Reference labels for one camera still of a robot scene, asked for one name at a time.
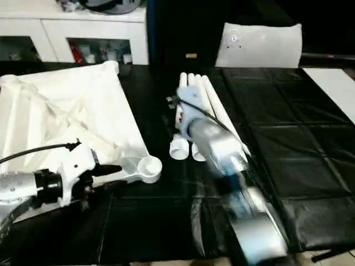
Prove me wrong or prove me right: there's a white plastic table top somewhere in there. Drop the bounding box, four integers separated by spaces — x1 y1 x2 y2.
0 60 163 223

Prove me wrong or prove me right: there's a white plastic table leg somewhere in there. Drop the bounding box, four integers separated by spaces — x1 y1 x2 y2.
189 73 209 162
194 73 222 125
169 72 191 161
201 75 252 159

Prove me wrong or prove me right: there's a red bottle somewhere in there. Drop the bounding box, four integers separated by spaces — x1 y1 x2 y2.
70 44 82 63

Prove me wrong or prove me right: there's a white cabinet with glass doors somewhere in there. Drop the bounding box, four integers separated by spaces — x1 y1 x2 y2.
0 0 150 67

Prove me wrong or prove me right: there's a grey clutter on cabinet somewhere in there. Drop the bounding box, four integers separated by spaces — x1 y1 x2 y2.
55 0 146 15

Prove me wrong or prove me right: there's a black work mat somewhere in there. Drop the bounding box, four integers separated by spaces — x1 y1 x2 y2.
0 62 355 264

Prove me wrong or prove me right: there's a white cushion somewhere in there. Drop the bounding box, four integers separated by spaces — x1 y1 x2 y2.
215 22 303 69

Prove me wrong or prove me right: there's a white flat board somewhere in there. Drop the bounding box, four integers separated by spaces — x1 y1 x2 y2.
303 67 355 125

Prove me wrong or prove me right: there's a black metal stand leg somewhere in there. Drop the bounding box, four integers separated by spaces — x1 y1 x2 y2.
311 248 355 264

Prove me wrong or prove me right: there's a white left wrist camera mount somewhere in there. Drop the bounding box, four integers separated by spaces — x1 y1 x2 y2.
55 142 102 206

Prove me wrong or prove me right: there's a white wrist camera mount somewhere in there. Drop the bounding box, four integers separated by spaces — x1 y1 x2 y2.
176 85 208 131
55 142 102 206

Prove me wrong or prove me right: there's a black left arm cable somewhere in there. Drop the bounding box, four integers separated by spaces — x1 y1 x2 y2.
0 141 82 165

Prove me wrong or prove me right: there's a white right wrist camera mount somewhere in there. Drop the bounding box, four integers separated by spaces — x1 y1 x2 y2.
176 85 208 131

